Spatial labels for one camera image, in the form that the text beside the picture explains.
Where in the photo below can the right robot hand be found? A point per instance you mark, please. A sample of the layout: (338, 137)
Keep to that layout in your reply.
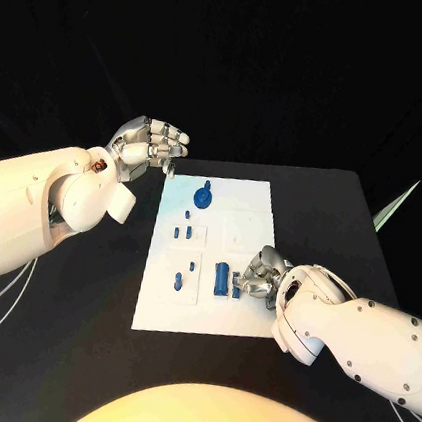
(262, 275)

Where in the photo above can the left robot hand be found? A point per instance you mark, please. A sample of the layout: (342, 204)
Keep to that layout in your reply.
(136, 147)

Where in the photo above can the blue plug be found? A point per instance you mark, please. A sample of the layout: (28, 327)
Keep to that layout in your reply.
(236, 284)

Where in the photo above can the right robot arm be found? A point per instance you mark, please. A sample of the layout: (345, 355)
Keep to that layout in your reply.
(366, 342)

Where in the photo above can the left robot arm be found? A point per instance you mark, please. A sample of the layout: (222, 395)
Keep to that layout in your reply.
(19, 203)

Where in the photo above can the white task board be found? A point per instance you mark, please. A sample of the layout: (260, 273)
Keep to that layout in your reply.
(208, 259)

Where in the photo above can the large blue cylinder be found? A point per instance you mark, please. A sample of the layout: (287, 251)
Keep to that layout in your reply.
(221, 278)

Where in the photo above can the blue gear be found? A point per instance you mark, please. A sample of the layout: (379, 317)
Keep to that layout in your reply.
(203, 196)

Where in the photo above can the long blue peg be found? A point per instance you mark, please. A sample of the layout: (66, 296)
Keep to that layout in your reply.
(177, 281)

